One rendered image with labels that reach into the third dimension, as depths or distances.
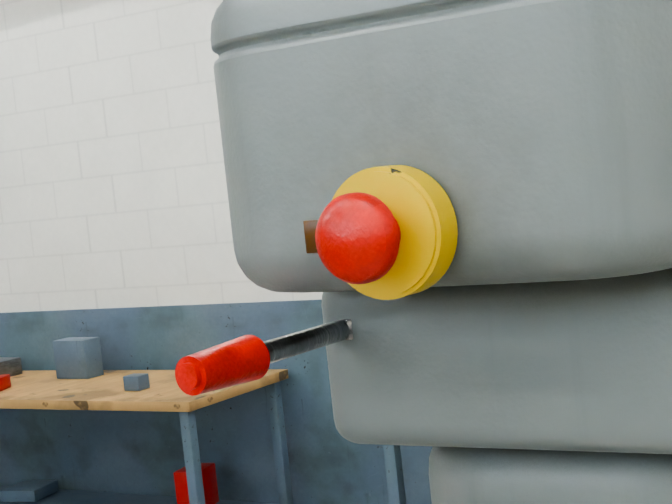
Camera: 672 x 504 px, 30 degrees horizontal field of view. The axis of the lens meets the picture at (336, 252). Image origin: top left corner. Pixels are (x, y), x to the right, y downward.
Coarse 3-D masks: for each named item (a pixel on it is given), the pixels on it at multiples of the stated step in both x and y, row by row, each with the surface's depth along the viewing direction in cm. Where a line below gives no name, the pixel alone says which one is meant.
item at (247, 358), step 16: (336, 320) 72; (288, 336) 67; (304, 336) 68; (320, 336) 69; (336, 336) 70; (352, 336) 71; (208, 352) 61; (224, 352) 61; (240, 352) 62; (256, 352) 63; (272, 352) 65; (288, 352) 66; (304, 352) 68; (176, 368) 61; (192, 368) 60; (208, 368) 60; (224, 368) 61; (240, 368) 62; (256, 368) 63; (192, 384) 60; (208, 384) 60; (224, 384) 61
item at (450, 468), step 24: (432, 456) 76; (456, 456) 74; (480, 456) 72; (504, 456) 72; (528, 456) 71; (552, 456) 70; (576, 456) 69; (600, 456) 69; (624, 456) 68; (648, 456) 67; (432, 480) 75; (456, 480) 73; (480, 480) 72; (504, 480) 71; (528, 480) 70; (552, 480) 70; (576, 480) 69; (600, 480) 68; (624, 480) 67; (648, 480) 67
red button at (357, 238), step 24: (360, 192) 54; (336, 216) 54; (360, 216) 53; (384, 216) 53; (336, 240) 54; (360, 240) 53; (384, 240) 53; (336, 264) 54; (360, 264) 54; (384, 264) 54
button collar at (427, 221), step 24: (384, 168) 56; (408, 168) 56; (336, 192) 57; (384, 192) 56; (408, 192) 55; (432, 192) 55; (408, 216) 55; (432, 216) 55; (408, 240) 55; (432, 240) 55; (456, 240) 56; (408, 264) 56; (432, 264) 55; (360, 288) 57; (384, 288) 56; (408, 288) 56
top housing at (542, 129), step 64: (256, 0) 61; (320, 0) 59; (384, 0) 57; (448, 0) 55; (512, 0) 54; (576, 0) 53; (640, 0) 53; (256, 64) 61; (320, 64) 59; (384, 64) 57; (448, 64) 56; (512, 64) 54; (576, 64) 53; (640, 64) 53; (256, 128) 62; (320, 128) 60; (384, 128) 58; (448, 128) 56; (512, 128) 54; (576, 128) 53; (640, 128) 53; (256, 192) 62; (320, 192) 60; (448, 192) 56; (512, 192) 55; (576, 192) 53; (640, 192) 53; (256, 256) 63; (512, 256) 55; (576, 256) 54; (640, 256) 54
